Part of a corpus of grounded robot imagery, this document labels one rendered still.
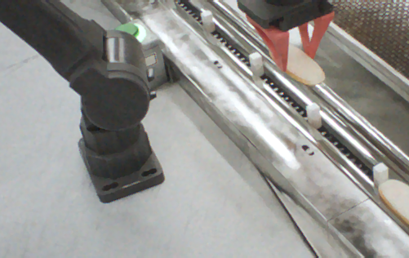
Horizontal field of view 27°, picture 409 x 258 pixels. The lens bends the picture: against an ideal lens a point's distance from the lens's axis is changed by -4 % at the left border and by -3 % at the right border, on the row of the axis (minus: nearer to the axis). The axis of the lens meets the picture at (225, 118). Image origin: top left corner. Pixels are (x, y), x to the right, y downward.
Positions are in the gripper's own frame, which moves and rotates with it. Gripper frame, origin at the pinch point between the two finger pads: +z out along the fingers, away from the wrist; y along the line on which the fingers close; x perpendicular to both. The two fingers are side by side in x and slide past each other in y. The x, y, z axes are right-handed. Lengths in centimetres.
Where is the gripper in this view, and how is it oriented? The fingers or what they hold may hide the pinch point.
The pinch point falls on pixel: (295, 57)
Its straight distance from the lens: 105.9
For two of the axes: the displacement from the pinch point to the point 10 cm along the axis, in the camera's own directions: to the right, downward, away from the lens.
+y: 8.7, -4.0, 3.0
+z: 1.5, 7.7, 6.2
